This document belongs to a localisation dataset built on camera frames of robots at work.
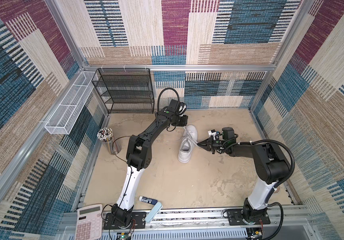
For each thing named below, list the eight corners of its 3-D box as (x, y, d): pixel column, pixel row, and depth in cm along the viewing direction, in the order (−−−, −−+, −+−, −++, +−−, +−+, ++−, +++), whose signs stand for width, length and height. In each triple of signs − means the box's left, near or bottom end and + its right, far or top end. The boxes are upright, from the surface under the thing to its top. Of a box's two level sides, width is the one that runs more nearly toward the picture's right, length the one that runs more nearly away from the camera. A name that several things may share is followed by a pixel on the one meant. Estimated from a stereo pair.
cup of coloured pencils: (107, 155, 99) (95, 138, 84) (110, 145, 103) (99, 127, 89) (119, 155, 98) (109, 138, 84) (122, 145, 103) (113, 127, 89)
